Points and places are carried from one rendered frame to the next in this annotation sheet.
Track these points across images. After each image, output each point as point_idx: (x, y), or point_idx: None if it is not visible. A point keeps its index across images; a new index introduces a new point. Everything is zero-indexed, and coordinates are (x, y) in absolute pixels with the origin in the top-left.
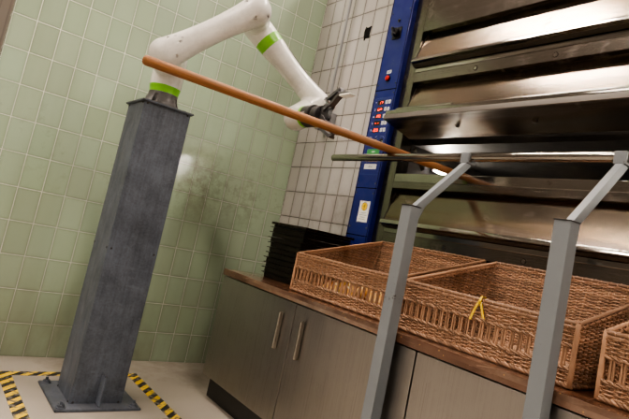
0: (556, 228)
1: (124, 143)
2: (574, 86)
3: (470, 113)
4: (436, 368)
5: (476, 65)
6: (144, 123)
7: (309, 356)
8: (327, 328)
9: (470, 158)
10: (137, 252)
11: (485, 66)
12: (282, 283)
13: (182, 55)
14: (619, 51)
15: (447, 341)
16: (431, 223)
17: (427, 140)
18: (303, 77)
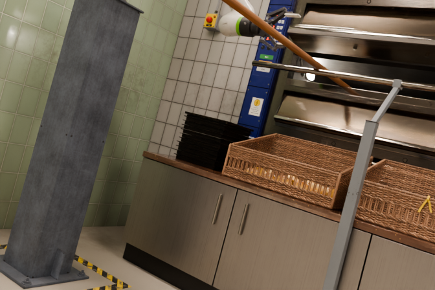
0: None
1: (76, 32)
2: None
3: (374, 41)
4: (391, 248)
5: None
6: (105, 17)
7: (254, 232)
8: (274, 211)
9: (401, 84)
10: (90, 139)
11: (378, 2)
12: (202, 167)
13: None
14: None
15: (395, 226)
16: (324, 123)
17: (312, 53)
18: None
